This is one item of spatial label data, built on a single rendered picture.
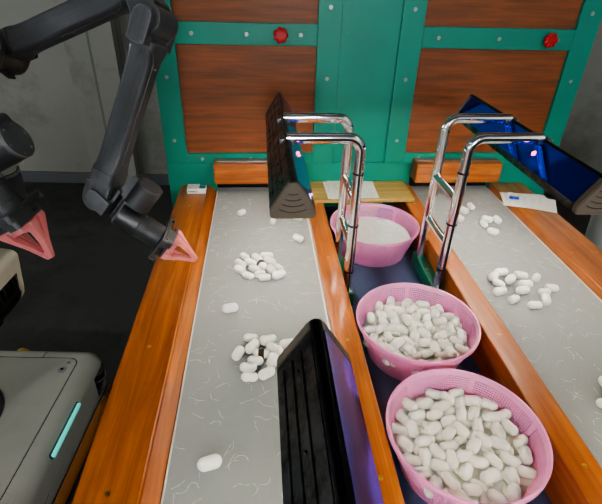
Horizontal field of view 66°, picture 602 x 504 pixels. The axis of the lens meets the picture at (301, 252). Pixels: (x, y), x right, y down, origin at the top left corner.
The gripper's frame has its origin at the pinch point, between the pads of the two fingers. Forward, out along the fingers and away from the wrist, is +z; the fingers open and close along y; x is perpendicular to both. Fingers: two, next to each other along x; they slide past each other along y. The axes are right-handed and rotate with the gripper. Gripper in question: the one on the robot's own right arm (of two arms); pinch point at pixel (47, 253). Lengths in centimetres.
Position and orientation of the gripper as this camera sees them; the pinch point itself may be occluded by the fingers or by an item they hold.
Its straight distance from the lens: 87.9
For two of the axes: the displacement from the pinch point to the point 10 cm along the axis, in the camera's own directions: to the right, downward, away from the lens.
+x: -9.0, 3.6, 2.3
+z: 4.3, 7.7, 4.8
